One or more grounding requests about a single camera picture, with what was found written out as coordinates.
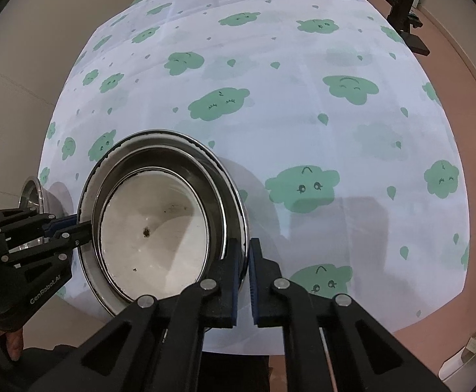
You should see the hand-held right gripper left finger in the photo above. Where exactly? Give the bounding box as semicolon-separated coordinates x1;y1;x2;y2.
27;237;241;392

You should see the small steel bowl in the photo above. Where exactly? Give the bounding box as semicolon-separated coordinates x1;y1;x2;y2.
18;175;69;254

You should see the white plastic object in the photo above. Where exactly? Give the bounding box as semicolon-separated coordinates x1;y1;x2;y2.
440;322;476;382

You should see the green cloud print tablecloth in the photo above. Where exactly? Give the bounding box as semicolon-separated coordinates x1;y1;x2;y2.
38;0;471;356

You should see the person's left hand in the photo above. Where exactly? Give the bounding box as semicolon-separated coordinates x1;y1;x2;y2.
0;318;25;362

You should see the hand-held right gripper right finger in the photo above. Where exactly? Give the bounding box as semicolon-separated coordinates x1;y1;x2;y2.
248;237;451;392

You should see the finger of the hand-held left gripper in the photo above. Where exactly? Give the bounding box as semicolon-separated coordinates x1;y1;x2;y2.
0;221;94;269
0;207;79;241

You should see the large white bowl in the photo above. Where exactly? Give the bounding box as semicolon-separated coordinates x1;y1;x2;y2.
98;167;211;300

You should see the person's dark clothing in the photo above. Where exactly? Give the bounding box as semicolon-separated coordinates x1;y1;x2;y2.
1;345;87;392

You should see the medium steel bowl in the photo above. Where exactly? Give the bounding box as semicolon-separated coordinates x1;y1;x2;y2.
92;143;228;303

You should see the large steel bowl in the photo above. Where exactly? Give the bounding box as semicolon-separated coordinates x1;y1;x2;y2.
76;130;250;318

